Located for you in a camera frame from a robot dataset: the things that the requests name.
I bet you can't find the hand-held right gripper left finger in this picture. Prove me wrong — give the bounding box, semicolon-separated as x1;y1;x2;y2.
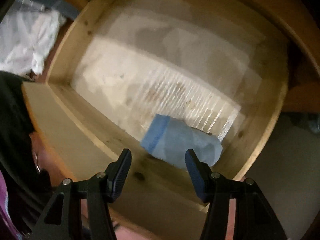
29;148;132;240

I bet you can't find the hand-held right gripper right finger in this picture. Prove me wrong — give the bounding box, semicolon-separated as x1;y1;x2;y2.
185;149;288;240

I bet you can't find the wooden drawer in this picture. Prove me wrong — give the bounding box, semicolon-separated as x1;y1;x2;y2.
21;0;294;240

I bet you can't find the light blue sock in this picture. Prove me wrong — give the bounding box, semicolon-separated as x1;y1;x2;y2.
139;114;223;168

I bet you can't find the white underwear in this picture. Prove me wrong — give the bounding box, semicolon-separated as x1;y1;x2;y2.
0;7;67;75

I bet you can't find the white drawer liner paper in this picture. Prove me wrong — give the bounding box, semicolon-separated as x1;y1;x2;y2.
72;0;267;143

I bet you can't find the purple cloth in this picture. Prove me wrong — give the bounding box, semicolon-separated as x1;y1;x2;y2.
0;170;20;240

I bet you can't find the black clothing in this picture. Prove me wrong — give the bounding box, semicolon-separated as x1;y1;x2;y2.
0;70;54;233

